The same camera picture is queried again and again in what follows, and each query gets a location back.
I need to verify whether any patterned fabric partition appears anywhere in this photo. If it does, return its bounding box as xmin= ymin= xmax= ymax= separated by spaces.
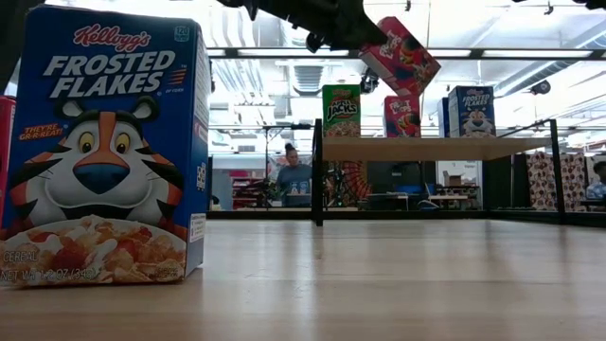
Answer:
xmin=525 ymin=151 xmax=591 ymax=213

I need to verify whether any green Apple Jacks cereal box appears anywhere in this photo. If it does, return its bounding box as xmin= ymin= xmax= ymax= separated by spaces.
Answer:
xmin=321 ymin=83 xmax=363 ymax=139

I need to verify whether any person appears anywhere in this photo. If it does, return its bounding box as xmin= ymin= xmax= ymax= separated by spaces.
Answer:
xmin=585 ymin=160 xmax=606 ymax=201
xmin=276 ymin=141 xmax=313 ymax=208

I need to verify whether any blue Frosted Flakes cereal box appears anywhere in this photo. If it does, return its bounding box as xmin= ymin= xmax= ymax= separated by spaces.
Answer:
xmin=0 ymin=4 xmax=212 ymax=288
xmin=436 ymin=97 xmax=451 ymax=139
xmin=447 ymin=84 xmax=497 ymax=139

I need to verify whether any web patterned fabric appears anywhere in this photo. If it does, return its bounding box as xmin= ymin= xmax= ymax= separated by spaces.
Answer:
xmin=336 ymin=159 xmax=375 ymax=206

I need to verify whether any red storage shelving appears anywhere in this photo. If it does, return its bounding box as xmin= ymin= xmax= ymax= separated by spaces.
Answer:
xmin=230 ymin=169 xmax=267 ymax=210

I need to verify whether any black monitor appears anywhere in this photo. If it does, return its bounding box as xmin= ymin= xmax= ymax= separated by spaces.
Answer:
xmin=366 ymin=160 xmax=437 ymax=193

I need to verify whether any black cabinet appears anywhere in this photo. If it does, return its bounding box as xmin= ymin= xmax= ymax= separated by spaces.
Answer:
xmin=482 ymin=154 xmax=515 ymax=209

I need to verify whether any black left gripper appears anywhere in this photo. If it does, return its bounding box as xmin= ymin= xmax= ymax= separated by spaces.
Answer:
xmin=255 ymin=0 xmax=389 ymax=53

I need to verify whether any black overhead frame bar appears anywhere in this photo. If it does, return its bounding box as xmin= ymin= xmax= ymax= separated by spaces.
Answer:
xmin=205 ymin=45 xmax=606 ymax=61

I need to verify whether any black aluminium table frame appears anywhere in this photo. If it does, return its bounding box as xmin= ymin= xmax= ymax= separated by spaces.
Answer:
xmin=206 ymin=207 xmax=606 ymax=227

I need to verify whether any black hanging device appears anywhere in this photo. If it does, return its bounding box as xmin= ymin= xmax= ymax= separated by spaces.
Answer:
xmin=359 ymin=65 xmax=383 ymax=95

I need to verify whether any wooden shelf with black brackets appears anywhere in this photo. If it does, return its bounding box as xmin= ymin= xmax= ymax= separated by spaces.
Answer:
xmin=310 ymin=117 xmax=568 ymax=227

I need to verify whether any red Froot Loops cereal box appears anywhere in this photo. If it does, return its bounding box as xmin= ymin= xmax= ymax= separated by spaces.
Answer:
xmin=358 ymin=16 xmax=442 ymax=99
xmin=383 ymin=95 xmax=422 ymax=139
xmin=0 ymin=96 xmax=18 ymax=226

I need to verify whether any cardboard box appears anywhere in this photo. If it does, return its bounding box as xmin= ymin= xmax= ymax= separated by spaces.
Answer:
xmin=442 ymin=170 xmax=468 ymax=188

